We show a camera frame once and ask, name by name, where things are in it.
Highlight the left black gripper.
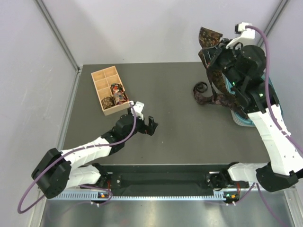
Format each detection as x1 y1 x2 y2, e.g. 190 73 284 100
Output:
123 107 158 142

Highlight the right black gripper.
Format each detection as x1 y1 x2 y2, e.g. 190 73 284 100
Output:
203 38 244 90

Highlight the dark purple patterned tie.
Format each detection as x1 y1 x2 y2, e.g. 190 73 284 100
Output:
193 81 248 119

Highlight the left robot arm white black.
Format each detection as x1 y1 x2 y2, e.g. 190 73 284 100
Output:
31 114 158 199

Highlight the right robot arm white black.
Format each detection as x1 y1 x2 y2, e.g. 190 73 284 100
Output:
201 43 303 192

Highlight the colourful rolled tie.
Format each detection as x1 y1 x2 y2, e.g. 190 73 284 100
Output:
110 83 128 105

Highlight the brown patterned rolled tie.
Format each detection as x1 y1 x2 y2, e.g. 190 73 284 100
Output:
101 96 115 110

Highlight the wooden compartment box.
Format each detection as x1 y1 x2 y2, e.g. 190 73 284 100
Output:
91 66 130 116

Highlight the teal plastic basket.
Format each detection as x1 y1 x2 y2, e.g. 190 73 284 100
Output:
223 73 283 127

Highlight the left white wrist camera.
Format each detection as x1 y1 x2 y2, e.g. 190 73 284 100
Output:
129 101 144 120

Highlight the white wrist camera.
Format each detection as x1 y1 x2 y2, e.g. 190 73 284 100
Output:
129 101 144 120
226 22 255 49

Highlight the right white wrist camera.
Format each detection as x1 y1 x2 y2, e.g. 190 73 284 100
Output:
226 22 255 49

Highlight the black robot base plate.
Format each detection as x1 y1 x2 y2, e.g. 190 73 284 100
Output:
80 164 249 197

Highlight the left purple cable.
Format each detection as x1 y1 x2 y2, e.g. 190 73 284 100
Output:
18 103 137 215

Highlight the purple cable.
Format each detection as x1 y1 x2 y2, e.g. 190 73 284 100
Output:
246 26 303 227
18 103 137 215

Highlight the right aluminium frame post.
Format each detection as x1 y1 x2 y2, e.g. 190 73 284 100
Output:
262 0 291 38

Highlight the aluminium frame post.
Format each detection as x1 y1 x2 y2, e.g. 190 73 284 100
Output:
262 0 291 38
34 0 80 72

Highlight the slotted cable duct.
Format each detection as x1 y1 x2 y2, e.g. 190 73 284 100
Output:
56 191 240 201

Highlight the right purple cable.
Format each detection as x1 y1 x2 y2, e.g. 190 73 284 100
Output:
246 26 303 227

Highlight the left aluminium frame post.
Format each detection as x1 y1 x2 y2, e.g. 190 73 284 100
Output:
34 0 80 72

